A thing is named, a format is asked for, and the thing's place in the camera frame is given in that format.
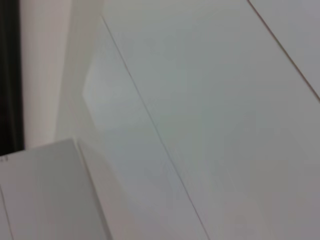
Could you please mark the black vertical strip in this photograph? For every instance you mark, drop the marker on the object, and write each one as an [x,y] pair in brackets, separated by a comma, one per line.
[10,75]

